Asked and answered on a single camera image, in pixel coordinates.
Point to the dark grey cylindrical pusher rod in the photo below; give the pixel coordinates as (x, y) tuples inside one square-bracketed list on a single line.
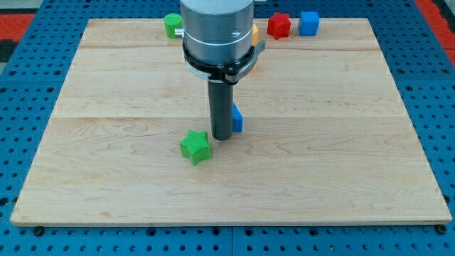
[(220, 103)]

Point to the green star block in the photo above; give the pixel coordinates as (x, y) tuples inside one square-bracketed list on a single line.
[(195, 146)]

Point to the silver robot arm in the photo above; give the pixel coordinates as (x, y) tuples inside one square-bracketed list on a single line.
[(216, 37)]

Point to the blue triangle block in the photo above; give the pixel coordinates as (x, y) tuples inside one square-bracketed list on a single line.
[(237, 119)]

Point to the red star block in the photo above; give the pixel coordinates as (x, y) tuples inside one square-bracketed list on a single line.
[(279, 25)]

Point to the yellow block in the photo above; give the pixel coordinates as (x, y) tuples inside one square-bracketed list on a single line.
[(255, 35)]

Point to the green cylinder block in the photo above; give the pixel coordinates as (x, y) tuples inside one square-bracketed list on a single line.
[(173, 25)]

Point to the blue cube block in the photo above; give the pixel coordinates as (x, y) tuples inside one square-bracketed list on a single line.
[(308, 23)]

